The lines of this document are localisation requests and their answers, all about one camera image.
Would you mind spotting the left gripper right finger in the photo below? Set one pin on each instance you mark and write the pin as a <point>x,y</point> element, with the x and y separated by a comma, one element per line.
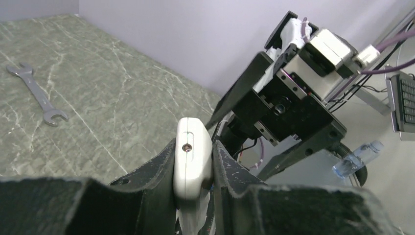
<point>245,205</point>

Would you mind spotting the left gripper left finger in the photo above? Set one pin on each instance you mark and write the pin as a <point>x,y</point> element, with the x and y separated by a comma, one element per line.
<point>139,203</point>

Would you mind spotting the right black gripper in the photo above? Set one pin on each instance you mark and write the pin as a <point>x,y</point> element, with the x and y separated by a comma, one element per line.
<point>284,107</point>

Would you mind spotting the white remote control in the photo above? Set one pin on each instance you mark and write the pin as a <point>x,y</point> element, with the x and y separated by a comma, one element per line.
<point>192,176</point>

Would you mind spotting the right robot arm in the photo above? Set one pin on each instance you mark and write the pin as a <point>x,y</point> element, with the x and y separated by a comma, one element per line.
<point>284,43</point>

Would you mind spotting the clear plastic bottle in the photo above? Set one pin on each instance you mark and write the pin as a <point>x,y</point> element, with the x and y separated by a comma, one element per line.
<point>357,159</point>

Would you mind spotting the keyboard at table edge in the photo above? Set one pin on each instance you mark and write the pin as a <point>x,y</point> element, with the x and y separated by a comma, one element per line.
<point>401,94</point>

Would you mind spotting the silver open-end wrench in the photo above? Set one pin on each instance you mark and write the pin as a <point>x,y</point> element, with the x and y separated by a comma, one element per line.
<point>25,73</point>

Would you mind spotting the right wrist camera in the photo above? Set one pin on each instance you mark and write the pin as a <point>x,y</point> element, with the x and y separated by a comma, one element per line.
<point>326,60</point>

